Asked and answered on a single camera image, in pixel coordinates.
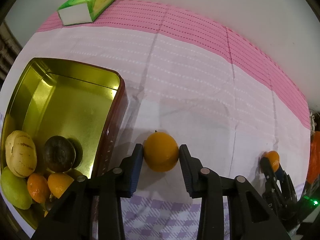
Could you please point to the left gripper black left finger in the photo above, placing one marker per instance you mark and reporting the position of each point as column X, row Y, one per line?
column 71, row 215

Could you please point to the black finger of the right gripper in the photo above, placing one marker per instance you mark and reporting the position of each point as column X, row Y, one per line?
column 271, row 178
column 286, row 193

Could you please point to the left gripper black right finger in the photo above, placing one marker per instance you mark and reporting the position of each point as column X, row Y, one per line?
column 250, row 217

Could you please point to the orange tangerine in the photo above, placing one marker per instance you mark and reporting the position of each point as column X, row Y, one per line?
column 38, row 188
column 273, row 158

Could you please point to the yellow orange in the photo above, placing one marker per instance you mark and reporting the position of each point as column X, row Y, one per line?
column 161, row 152
column 58, row 183

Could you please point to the green round fruit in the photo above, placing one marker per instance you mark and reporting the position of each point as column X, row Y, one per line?
column 15, row 190

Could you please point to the large dark passion fruit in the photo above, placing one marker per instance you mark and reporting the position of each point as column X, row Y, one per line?
column 59, row 154

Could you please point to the pale yellow apple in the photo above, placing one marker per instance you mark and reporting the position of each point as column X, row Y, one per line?
column 20, row 154

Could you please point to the small dark passion fruit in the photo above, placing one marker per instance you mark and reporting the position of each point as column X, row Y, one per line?
column 78, row 151

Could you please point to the orange plastic bag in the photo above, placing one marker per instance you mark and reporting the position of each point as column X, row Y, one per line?
column 314, row 162

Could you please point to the clutter beside bag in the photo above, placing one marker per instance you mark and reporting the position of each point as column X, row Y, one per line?
column 315, row 120

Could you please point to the red gold toffee tin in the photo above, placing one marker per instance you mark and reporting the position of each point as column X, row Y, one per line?
column 71, row 99

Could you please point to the pink purple checkered tablecloth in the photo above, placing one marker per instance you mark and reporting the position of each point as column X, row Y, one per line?
column 191, row 77

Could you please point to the dark wooden furniture edge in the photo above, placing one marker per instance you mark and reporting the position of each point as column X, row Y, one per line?
column 9, row 50

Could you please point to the green tissue box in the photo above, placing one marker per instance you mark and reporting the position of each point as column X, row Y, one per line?
column 81, row 11

